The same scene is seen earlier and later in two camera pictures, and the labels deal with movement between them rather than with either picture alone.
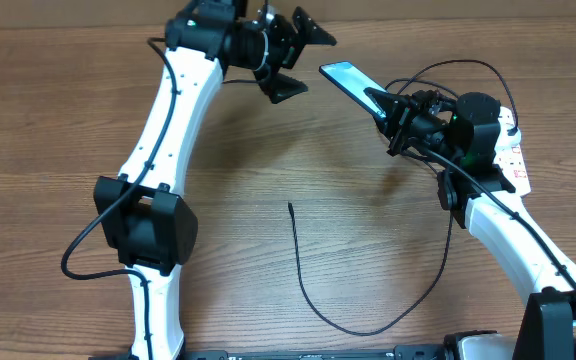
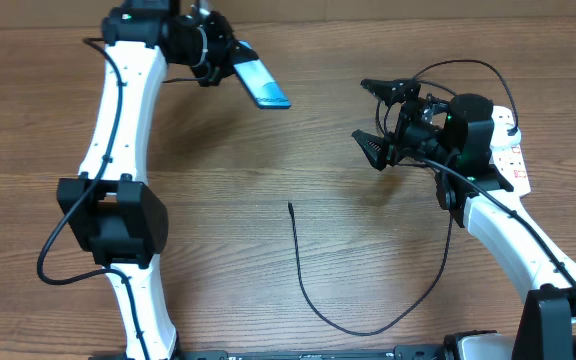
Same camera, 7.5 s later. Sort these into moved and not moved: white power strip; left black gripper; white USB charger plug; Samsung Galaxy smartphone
Moved: Samsung Galaxy smartphone; left black gripper
Not moved: white USB charger plug; white power strip
